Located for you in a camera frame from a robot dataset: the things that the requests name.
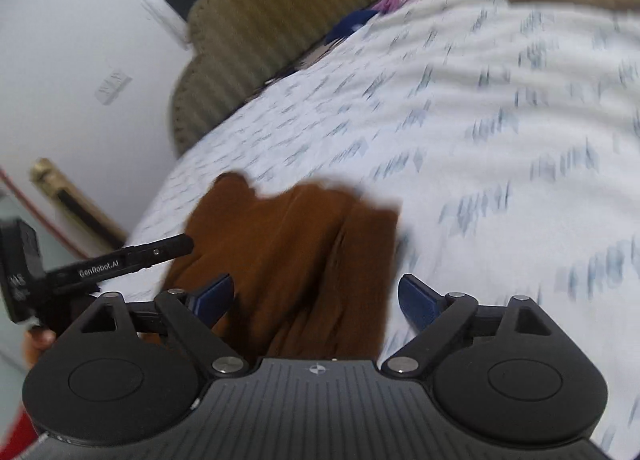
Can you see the white printed bed sheet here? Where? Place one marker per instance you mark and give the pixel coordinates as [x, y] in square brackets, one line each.
[475, 140]

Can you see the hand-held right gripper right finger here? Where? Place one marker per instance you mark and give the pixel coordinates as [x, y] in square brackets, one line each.
[420, 301]

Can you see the person's left hand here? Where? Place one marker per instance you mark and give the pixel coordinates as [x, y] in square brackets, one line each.
[37, 345]

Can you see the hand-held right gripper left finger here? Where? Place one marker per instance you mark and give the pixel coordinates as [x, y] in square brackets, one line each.
[212, 300]

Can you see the olive padded headboard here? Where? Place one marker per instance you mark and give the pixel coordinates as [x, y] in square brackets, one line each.
[260, 30]

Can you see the gold tower fan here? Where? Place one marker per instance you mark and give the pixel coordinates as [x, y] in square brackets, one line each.
[75, 200]

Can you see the white wall socket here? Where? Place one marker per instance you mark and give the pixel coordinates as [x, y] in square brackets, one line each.
[114, 88]

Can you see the brown knit garment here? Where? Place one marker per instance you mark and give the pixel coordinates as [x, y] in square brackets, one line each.
[300, 260]

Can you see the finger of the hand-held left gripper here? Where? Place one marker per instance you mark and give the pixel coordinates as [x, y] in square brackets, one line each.
[160, 250]

